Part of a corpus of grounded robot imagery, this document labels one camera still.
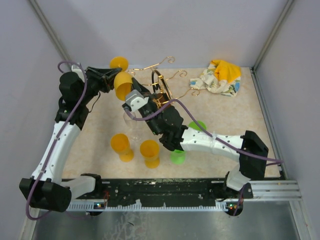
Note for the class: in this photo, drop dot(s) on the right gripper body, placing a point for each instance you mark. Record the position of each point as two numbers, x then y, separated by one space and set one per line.
150 102

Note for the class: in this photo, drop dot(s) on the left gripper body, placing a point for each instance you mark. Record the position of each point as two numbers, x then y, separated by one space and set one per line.
95 79

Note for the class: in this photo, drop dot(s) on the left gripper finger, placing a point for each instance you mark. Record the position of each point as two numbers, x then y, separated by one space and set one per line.
110 72
108 85

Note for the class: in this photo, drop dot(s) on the yellow plastic goblet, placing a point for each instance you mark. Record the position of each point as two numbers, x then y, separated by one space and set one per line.
123 80

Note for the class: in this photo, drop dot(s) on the clear wine glass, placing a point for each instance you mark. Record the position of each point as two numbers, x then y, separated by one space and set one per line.
134 128

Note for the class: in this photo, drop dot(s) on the green goblet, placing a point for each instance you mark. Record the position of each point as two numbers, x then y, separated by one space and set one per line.
199 126
177 156

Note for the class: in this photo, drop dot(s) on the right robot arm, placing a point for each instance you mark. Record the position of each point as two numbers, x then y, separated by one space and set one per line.
248 150

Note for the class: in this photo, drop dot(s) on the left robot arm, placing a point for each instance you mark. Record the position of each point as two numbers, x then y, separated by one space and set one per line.
45 188

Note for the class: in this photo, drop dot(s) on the yellow goblet front middle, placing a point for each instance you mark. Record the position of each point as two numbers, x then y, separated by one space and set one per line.
150 150

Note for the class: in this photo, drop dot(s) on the yellow goblet front left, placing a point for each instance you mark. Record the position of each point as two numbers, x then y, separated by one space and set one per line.
121 145

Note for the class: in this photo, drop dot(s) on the green goblet front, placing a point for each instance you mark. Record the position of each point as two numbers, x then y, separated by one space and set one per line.
177 156

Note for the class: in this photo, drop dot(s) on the yellow floral cloth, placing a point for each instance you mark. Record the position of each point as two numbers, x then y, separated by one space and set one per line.
220 77

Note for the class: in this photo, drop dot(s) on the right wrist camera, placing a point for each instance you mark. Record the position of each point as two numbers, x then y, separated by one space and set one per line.
135 100

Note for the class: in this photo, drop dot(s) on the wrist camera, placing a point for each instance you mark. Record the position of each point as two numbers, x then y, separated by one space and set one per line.
76 68
135 100

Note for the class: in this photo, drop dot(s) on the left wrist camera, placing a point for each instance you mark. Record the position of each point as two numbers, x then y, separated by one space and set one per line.
76 68

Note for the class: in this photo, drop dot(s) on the gold wire wine glass rack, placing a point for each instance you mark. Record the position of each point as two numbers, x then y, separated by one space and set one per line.
161 90

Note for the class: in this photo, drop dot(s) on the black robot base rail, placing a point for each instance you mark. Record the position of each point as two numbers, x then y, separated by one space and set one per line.
169 192

